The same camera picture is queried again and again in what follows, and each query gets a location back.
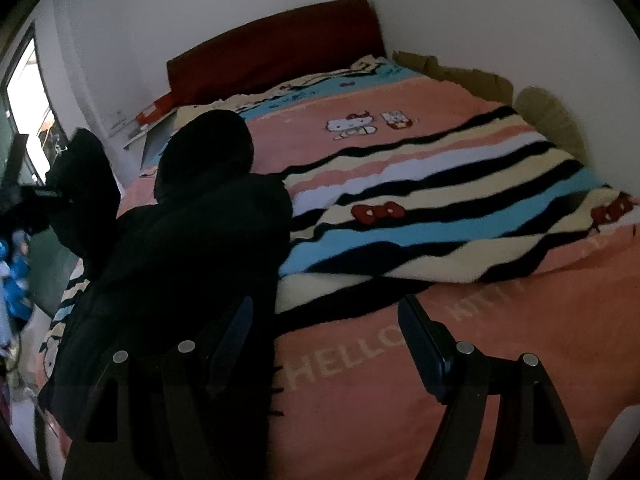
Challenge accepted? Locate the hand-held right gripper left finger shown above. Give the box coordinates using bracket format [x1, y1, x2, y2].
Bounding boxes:
[62, 295, 256, 480]

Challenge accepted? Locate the pile of plastic packaging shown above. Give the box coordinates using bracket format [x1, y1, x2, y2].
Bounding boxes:
[0, 230, 33, 356]

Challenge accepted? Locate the black jacket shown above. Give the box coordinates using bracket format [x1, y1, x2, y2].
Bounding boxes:
[37, 109, 293, 441]

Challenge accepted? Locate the white object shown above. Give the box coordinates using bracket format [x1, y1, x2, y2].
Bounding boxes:
[599, 404, 640, 480]

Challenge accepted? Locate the orange box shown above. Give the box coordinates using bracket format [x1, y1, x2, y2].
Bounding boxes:
[136, 96, 177, 126]

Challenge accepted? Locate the striped cartoon printed blanket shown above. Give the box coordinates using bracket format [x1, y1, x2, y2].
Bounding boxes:
[37, 55, 640, 480]

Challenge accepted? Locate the green door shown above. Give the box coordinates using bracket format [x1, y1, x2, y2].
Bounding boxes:
[27, 230, 83, 318]

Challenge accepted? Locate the dark red headboard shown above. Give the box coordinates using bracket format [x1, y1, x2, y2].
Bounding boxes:
[166, 0, 386, 107]

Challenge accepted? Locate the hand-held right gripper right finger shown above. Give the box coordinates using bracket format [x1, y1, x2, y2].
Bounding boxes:
[397, 294, 593, 480]

